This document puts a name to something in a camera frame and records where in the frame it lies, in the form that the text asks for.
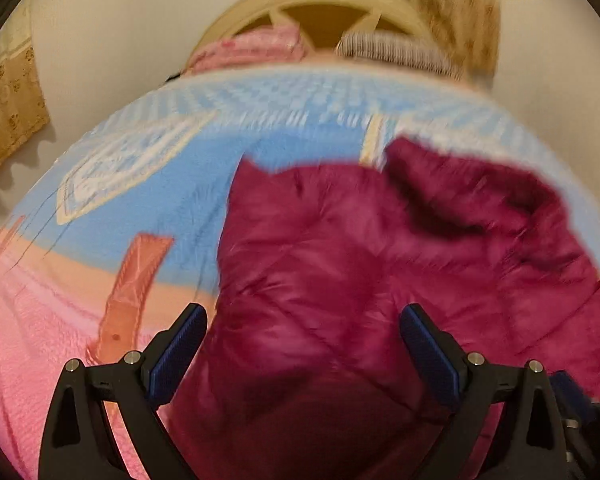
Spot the pink and blue bedspread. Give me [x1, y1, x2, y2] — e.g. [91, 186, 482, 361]
[0, 62, 600, 479]

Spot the magenta quilted puffer jacket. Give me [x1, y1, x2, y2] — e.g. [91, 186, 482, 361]
[169, 138, 600, 479]

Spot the striped pillow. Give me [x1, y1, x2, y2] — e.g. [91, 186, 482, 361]
[336, 30, 464, 80]

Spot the folded pink floral blanket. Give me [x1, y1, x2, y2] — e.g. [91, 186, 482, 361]
[183, 25, 309, 75]

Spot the beige side window curtain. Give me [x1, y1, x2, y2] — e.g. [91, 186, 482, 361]
[0, 6, 52, 183]

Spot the cream arched wooden headboard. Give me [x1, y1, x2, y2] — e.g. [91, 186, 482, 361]
[189, 0, 434, 62]

